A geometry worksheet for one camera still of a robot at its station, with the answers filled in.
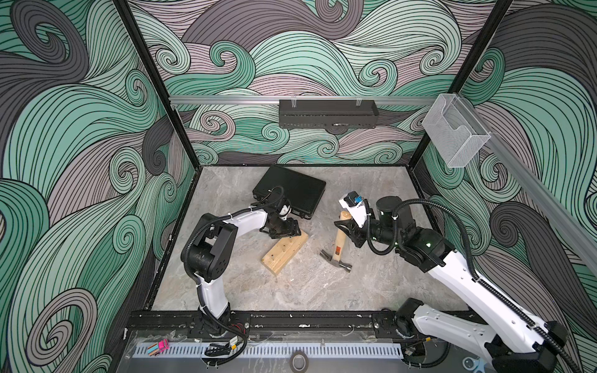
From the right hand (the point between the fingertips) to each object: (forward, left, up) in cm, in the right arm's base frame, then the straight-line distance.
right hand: (336, 220), depth 68 cm
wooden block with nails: (0, +17, -23) cm, 29 cm away
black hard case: (+31, +10, -24) cm, 41 cm away
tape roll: (-32, +12, -26) cm, 43 cm away
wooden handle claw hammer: (-4, -2, -21) cm, 21 cm away
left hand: (+9, +13, -23) cm, 28 cm away
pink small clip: (-28, +53, -24) cm, 64 cm away
